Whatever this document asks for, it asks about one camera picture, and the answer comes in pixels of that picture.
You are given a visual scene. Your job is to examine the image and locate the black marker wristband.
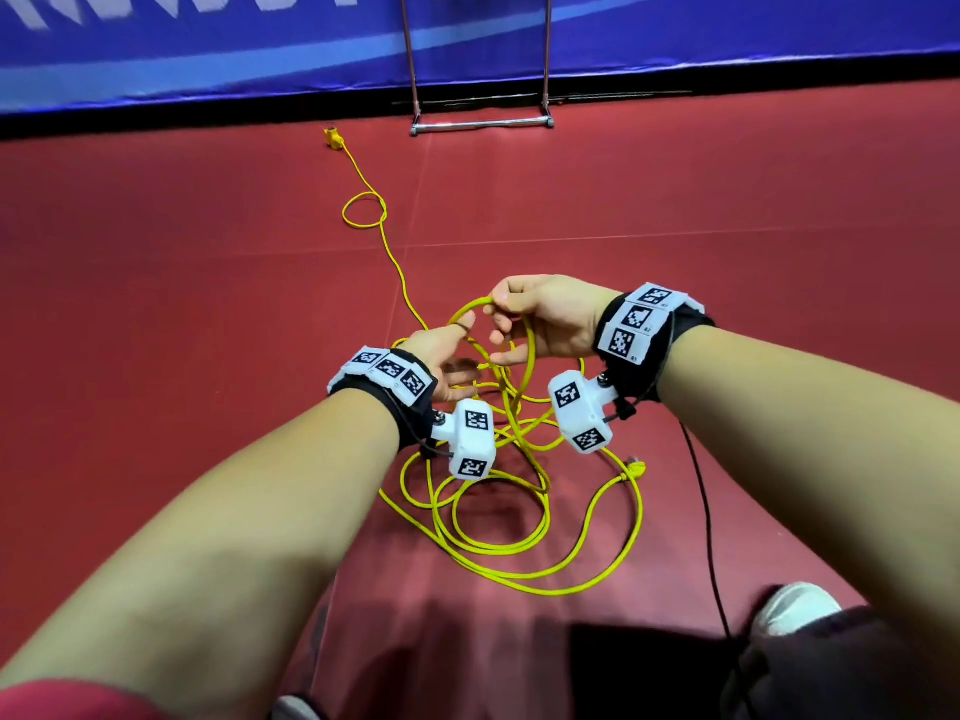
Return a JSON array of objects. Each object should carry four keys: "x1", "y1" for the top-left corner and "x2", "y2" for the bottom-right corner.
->
[
  {"x1": 594, "y1": 281, "x2": 719, "y2": 403},
  {"x1": 327, "y1": 346, "x2": 441, "y2": 450}
]

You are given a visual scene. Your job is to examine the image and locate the metal rack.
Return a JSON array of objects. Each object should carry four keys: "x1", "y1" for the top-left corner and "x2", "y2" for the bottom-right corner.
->
[{"x1": 397, "y1": 0, "x2": 558, "y2": 138}]

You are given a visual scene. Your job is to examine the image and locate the person's dark trousers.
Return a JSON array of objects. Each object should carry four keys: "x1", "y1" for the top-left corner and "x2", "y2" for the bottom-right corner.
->
[{"x1": 720, "y1": 604, "x2": 960, "y2": 720}]

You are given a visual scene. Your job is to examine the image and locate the blue banner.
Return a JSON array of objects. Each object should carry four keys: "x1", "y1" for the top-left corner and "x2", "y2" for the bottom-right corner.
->
[{"x1": 0, "y1": 0, "x2": 960, "y2": 117}]

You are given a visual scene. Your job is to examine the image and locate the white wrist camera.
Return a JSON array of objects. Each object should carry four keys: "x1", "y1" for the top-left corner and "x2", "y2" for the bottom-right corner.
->
[
  {"x1": 430, "y1": 398, "x2": 500, "y2": 483},
  {"x1": 546, "y1": 368, "x2": 620, "y2": 457}
]

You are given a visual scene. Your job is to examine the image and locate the pink shirt sleeve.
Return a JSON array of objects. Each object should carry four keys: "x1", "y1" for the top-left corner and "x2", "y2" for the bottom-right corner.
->
[{"x1": 0, "y1": 677, "x2": 174, "y2": 720}]

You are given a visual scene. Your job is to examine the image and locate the yellow cord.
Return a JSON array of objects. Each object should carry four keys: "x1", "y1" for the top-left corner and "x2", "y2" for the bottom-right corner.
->
[{"x1": 322, "y1": 127, "x2": 650, "y2": 598}]

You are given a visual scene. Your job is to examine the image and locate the person's left hand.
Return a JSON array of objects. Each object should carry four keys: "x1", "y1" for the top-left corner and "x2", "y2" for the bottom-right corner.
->
[{"x1": 396, "y1": 322, "x2": 497, "y2": 406}]

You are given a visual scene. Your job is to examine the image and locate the person's right forearm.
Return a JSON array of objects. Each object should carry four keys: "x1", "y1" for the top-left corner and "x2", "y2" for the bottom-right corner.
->
[{"x1": 655, "y1": 325, "x2": 960, "y2": 654}]

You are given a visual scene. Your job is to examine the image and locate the black cable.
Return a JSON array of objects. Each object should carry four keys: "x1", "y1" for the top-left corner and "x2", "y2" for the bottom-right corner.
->
[{"x1": 678, "y1": 419, "x2": 737, "y2": 639}]

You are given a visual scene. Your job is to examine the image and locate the person's left forearm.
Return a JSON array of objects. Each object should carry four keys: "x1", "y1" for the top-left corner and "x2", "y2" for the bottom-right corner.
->
[{"x1": 0, "y1": 389, "x2": 404, "y2": 720}]

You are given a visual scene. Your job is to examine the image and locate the person's right hand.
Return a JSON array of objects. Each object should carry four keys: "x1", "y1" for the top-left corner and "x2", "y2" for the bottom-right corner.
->
[{"x1": 483, "y1": 272, "x2": 624, "y2": 369}]

